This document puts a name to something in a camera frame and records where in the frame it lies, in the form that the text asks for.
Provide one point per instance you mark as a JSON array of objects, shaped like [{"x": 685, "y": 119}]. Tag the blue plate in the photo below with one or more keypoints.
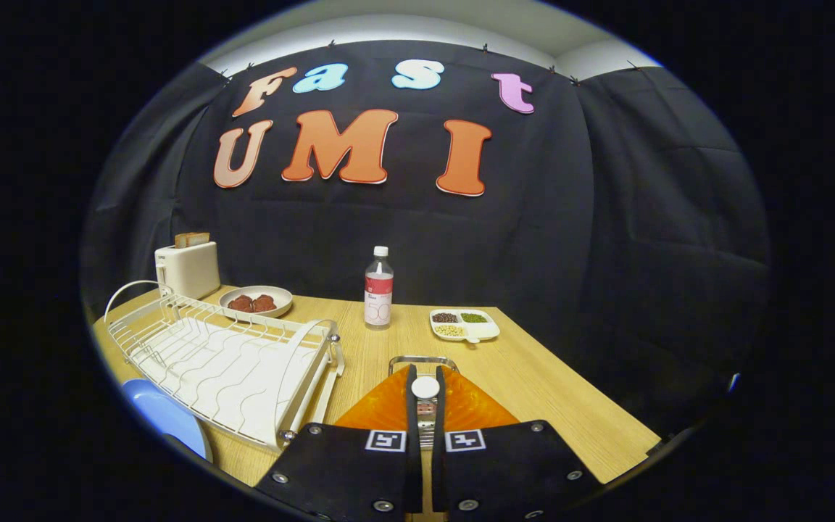
[{"x": 164, "y": 417}]

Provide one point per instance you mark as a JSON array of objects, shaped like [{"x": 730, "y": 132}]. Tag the red beans pile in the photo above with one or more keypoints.
[{"x": 445, "y": 317}]

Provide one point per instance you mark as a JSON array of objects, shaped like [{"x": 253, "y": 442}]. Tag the toasted bread slice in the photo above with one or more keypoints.
[{"x": 191, "y": 240}]

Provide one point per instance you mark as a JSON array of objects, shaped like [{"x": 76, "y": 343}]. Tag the green beans pile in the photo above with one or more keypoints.
[{"x": 473, "y": 317}]

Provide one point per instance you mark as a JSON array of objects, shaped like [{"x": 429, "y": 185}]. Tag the white bowl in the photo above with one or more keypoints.
[{"x": 280, "y": 293}]

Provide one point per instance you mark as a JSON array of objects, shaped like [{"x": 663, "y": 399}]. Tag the white toaster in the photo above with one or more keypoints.
[{"x": 189, "y": 272}]

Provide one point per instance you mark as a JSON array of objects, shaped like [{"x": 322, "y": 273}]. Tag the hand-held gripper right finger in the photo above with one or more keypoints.
[{"x": 504, "y": 467}]

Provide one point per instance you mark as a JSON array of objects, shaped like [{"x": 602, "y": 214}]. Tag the white divided tray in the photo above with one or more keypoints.
[{"x": 486, "y": 330}]

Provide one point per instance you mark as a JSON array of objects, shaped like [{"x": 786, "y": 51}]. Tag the yellow beans pile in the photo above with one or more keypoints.
[{"x": 449, "y": 330}]

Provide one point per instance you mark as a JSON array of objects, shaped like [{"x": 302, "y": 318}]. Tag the black backdrop cloth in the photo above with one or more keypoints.
[{"x": 606, "y": 217}]

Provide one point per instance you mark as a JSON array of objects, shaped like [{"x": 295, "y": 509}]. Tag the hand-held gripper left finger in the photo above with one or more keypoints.
[{"x": 338, "y": 471}]

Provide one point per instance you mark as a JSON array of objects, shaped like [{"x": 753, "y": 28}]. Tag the clear plastic water bottle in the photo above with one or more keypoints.
[{"x": 378, "y": 290}]

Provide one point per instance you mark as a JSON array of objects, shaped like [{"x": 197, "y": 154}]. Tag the red meat piece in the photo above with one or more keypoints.
[
  {"x": 264, "y": 303},
  {"x": 241, "y": 304}
]

